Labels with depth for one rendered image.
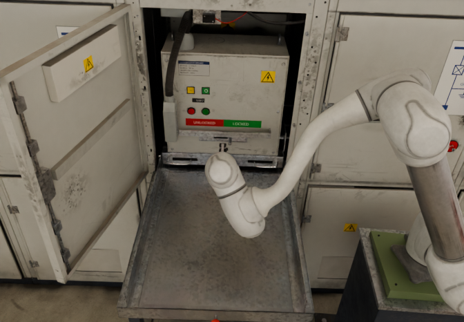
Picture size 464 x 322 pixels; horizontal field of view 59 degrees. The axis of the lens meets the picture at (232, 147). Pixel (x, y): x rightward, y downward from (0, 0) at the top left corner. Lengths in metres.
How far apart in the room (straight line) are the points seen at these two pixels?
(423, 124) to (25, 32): 1.33
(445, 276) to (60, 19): 1.50
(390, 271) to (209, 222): 0.69
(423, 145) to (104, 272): 1.84
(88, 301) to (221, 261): 1.18
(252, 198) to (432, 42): 0.86
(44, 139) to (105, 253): 1.15
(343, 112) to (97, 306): 1.77
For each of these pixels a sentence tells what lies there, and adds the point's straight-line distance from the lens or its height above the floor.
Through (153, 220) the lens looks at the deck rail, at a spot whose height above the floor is 0.85.
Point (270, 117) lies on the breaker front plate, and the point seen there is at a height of 1.12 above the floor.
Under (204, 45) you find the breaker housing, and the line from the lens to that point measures 1.68.
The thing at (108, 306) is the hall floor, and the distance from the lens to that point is 2.47.
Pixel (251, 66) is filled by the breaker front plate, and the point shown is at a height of 1.35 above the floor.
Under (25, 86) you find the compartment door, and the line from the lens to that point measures 1.18.
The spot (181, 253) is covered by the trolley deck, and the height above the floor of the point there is 0.85.
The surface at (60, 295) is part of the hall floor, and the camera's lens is 2.59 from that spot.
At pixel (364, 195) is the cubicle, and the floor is 0.76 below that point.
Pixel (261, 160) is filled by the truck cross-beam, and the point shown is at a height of 0.90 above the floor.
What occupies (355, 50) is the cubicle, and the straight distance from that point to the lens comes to 1.58.
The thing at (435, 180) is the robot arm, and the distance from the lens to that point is 1.18.
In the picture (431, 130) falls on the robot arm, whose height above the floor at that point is 1.52.
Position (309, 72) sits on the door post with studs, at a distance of 1.60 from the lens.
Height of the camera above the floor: 2.01
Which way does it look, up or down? 35 degrees down
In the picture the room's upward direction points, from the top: 2 degrees clockwise
